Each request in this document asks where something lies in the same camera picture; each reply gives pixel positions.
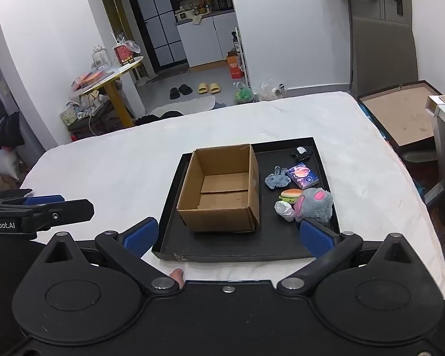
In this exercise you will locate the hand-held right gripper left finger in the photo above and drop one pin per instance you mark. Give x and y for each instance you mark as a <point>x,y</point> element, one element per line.
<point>139,238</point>

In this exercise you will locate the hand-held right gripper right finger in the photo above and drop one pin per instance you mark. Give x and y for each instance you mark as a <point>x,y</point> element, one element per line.
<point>317,239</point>

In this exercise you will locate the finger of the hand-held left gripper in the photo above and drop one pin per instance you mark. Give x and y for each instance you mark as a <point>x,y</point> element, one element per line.
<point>44,199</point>
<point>70,210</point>

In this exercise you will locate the white tissue packet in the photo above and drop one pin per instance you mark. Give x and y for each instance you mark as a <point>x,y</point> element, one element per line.
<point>284,210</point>

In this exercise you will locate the hamburger plush toy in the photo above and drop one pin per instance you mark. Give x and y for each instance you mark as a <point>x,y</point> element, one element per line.
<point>291,194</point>

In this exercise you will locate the purple tissue pack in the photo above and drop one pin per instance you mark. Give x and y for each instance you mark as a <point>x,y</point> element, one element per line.
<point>302,176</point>

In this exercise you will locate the black tray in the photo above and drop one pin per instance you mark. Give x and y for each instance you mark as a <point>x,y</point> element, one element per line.
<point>222,244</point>

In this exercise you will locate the brown cardboard box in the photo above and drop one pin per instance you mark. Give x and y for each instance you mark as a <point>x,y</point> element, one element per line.
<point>222,218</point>

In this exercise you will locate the person's right hand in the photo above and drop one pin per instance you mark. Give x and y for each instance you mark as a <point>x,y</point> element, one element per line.
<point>177,277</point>

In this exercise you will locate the grey pink mouse plush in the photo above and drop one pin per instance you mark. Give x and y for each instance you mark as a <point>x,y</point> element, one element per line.
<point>315,207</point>

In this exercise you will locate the white plastic sack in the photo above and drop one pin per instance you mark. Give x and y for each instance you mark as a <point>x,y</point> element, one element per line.
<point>5,163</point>

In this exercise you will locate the small blue-grey plush toy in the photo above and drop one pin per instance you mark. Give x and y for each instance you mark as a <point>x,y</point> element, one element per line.
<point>276,181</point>

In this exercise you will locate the black bag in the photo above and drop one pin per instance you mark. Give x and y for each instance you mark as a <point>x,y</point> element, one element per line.
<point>10,129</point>

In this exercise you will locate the green tissue box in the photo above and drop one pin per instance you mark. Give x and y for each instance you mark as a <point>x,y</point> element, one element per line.
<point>68,115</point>

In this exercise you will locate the round table with yellow leg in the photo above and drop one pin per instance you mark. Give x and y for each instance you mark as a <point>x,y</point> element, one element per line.
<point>117,100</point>

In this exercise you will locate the dark cloth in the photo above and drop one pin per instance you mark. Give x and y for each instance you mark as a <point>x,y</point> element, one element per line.
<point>159,117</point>

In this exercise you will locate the bag of orange packets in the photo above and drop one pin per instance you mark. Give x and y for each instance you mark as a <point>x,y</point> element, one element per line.
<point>89,78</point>

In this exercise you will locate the pale floor rug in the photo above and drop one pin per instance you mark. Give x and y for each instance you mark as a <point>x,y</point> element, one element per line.
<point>185,105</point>

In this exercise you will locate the brown shallow box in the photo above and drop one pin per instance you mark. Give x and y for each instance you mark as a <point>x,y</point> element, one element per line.
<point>400,118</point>

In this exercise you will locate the black slipper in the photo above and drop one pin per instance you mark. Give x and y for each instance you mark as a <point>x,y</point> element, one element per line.
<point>174,93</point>
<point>185,89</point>

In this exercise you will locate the clear glass jar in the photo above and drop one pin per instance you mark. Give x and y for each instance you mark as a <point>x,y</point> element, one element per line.
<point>101,59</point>

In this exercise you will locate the clear plastic bag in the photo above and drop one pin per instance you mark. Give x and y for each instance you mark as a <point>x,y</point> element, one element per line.
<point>270,91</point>

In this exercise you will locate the green plastic bag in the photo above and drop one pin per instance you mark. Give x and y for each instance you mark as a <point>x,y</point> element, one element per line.
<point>243,94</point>

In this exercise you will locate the yellow slipper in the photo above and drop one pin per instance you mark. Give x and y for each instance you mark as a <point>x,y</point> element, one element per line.
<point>215,88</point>
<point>202,88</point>

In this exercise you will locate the red box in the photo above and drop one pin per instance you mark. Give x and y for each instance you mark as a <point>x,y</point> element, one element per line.
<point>123,55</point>

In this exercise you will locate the white side table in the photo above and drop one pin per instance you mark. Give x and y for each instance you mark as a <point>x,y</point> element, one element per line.
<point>443,126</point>

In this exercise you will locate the orange cardboard box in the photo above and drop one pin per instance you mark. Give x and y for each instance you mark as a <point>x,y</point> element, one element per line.
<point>234,67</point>

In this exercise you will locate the white shelf rack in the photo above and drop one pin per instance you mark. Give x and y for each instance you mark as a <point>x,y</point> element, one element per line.
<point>244,59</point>

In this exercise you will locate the grey board panel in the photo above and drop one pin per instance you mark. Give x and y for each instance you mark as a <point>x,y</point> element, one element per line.
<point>384,55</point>

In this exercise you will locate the black-framed glass door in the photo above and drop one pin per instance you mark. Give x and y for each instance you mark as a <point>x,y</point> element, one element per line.
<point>152,26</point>

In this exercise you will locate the white kitchen cabinet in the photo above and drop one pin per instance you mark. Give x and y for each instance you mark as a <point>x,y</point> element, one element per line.
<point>204,40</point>

